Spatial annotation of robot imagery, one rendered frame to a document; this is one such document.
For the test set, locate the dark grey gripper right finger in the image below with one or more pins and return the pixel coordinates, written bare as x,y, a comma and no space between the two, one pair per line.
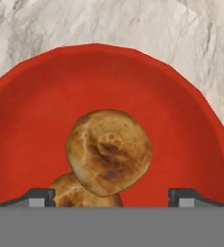
183,194

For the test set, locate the round browned bread roll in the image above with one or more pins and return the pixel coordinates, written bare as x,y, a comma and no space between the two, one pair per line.
72,193
109,152

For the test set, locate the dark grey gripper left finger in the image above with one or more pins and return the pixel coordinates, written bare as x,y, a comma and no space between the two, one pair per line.
40,195

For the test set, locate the red bowl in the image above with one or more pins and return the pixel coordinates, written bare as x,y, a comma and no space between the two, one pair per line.
36,128

